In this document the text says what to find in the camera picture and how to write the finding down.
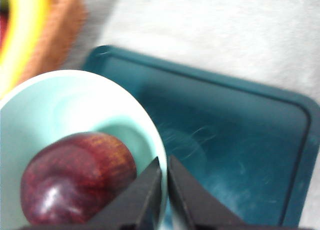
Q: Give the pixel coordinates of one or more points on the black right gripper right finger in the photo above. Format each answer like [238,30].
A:
[192,200]

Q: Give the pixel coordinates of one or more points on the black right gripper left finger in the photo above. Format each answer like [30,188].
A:
[140,197]

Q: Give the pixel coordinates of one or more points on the dark red plum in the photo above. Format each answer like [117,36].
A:
[75,177]

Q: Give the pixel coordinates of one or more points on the teal ceramic bowl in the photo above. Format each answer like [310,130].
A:
[62,107]

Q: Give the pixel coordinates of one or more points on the dark rectangular tray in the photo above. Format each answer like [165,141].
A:
[237,140]

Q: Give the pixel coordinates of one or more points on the brown wicker basket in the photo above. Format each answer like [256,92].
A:
[62,27]

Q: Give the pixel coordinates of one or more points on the yellow banana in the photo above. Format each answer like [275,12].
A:
[25,40]

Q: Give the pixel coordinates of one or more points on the red yellow apple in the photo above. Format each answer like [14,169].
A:
[2,30]

